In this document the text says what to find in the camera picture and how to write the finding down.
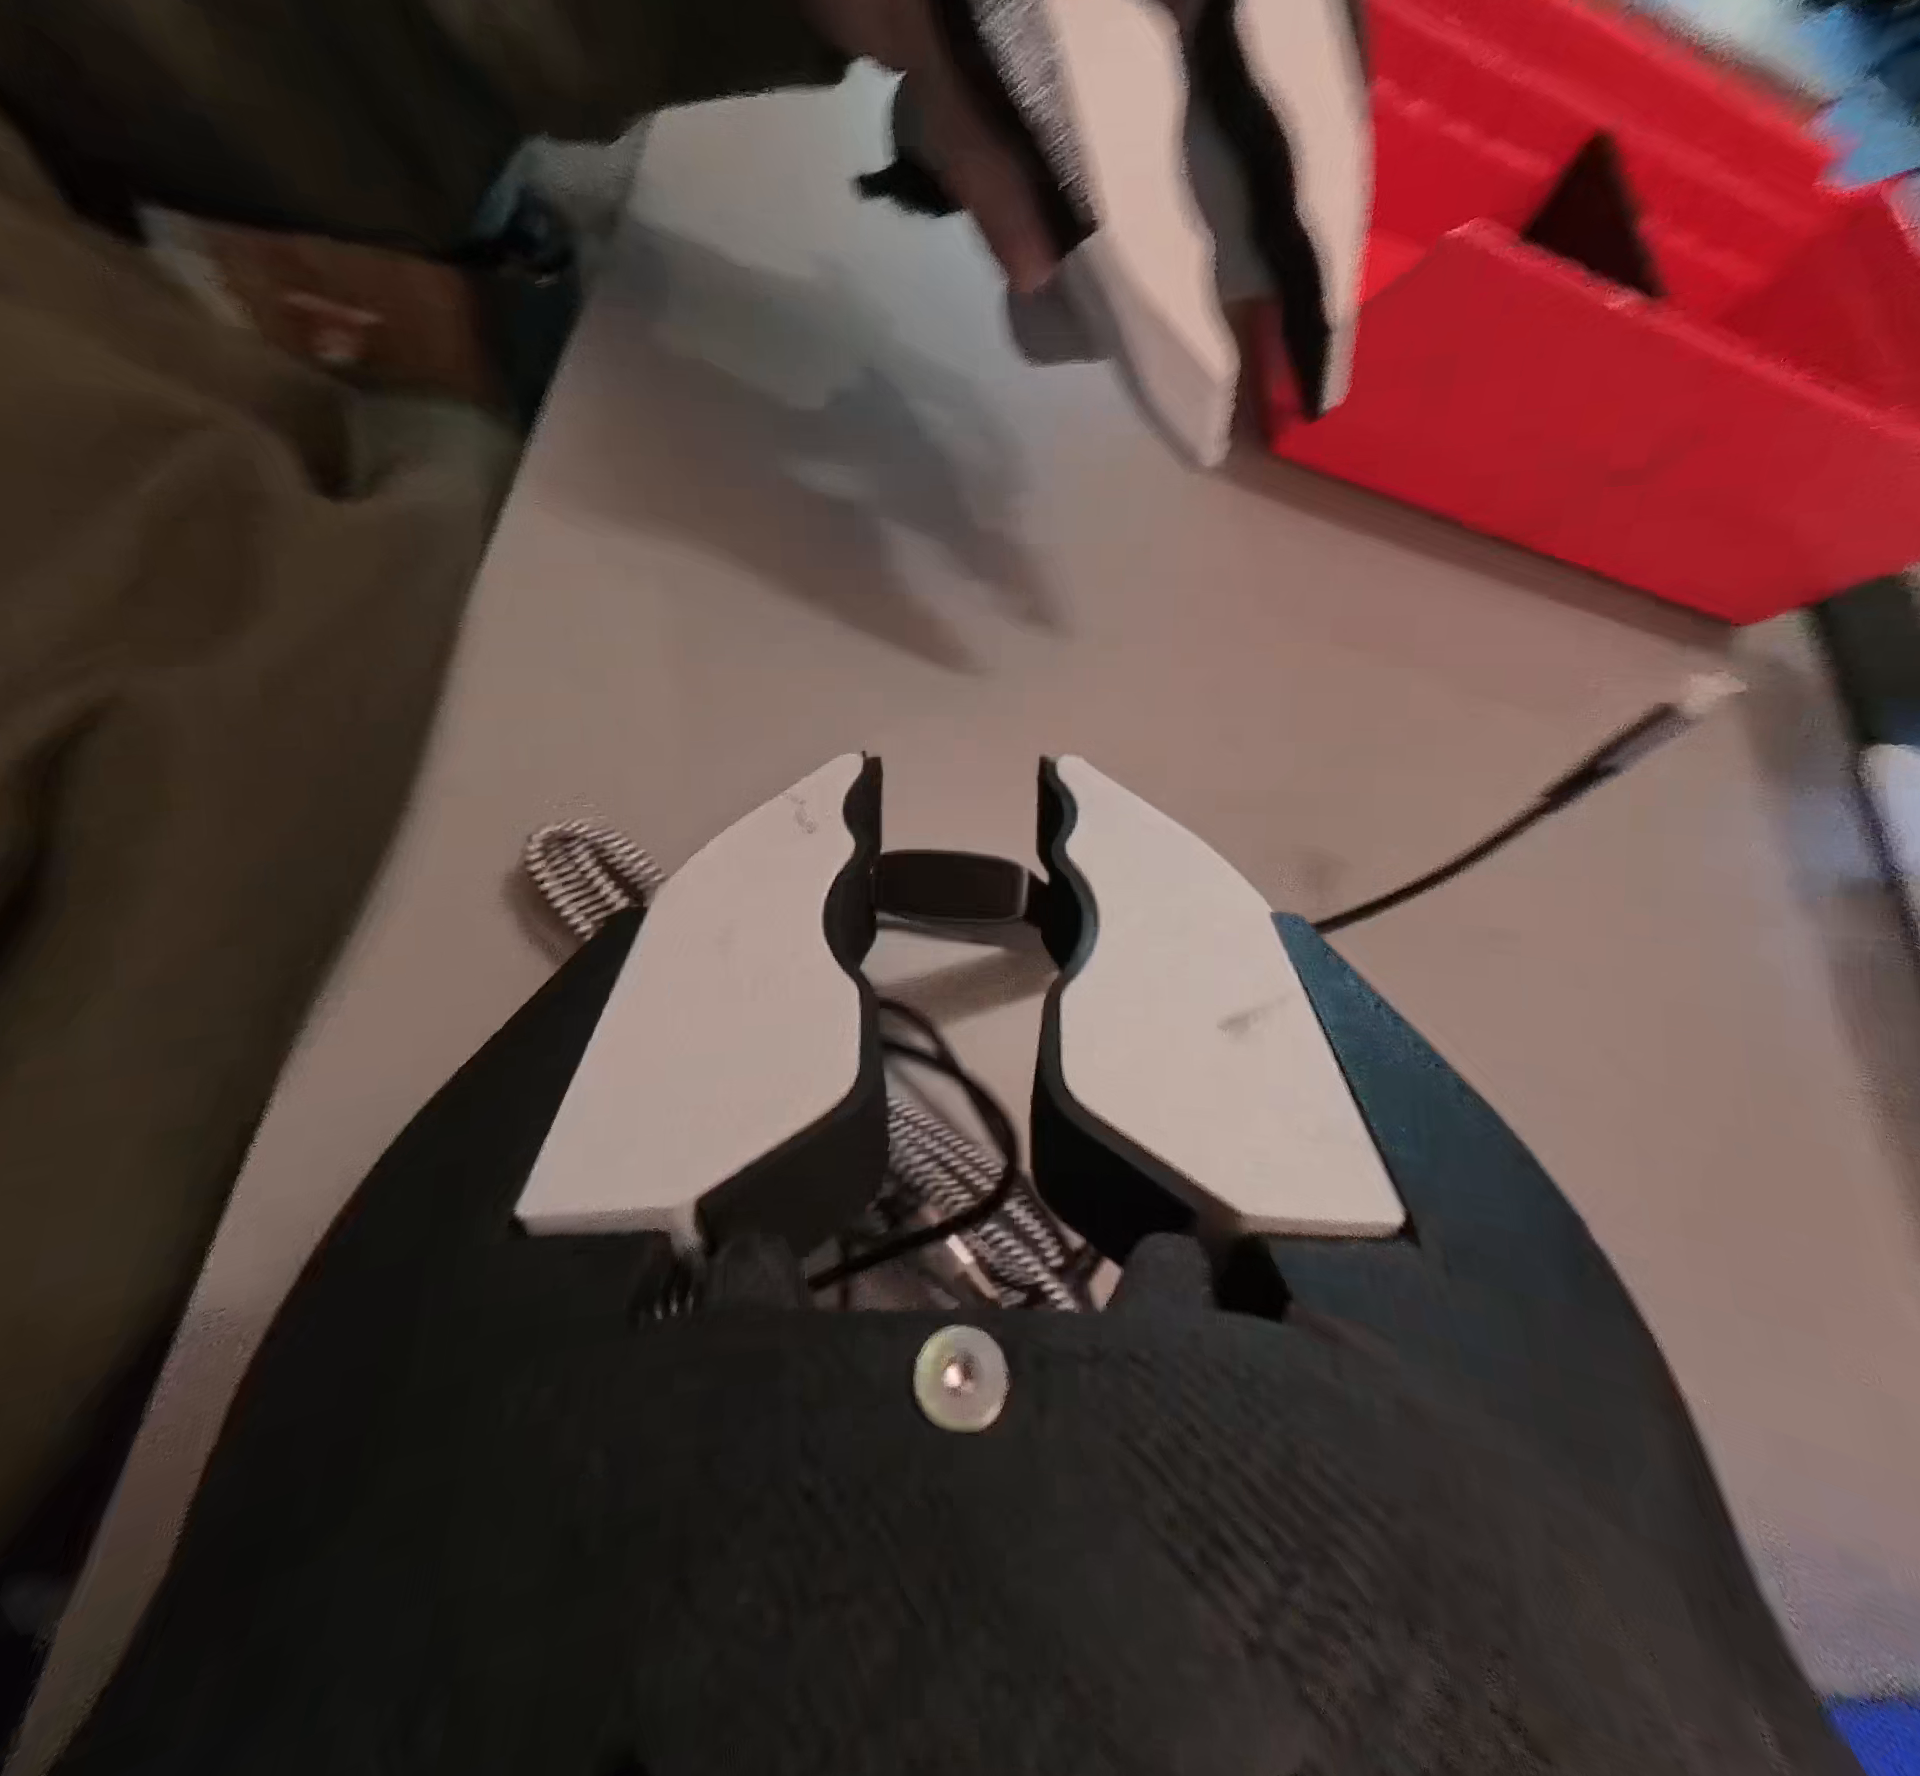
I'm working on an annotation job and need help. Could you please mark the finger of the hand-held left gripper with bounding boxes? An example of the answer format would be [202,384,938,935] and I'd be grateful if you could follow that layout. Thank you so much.
[1036,0,1249,473]
[1223,0,1378,427]

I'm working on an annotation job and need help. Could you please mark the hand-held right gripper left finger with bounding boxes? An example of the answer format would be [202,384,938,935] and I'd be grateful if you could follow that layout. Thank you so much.
[514,747,894,1249]

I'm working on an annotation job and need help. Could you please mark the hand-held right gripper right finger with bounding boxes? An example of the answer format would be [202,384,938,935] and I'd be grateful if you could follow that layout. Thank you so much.
[1036,759,1408,1249]

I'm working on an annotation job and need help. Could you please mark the dark grey usb hub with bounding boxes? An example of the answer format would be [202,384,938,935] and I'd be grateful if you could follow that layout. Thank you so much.
[865,844,1043,930]

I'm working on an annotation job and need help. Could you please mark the red plastic bin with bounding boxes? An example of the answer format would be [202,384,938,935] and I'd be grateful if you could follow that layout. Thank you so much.
[1260,0,1920,628]

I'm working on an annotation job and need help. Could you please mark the black white braided cable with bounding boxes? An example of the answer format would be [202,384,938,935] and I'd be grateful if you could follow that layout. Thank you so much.
[521,823,1099,1315]

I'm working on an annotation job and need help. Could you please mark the black hub cable silver plug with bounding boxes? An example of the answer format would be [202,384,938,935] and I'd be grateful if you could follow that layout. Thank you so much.
[1313,674,1752,935]

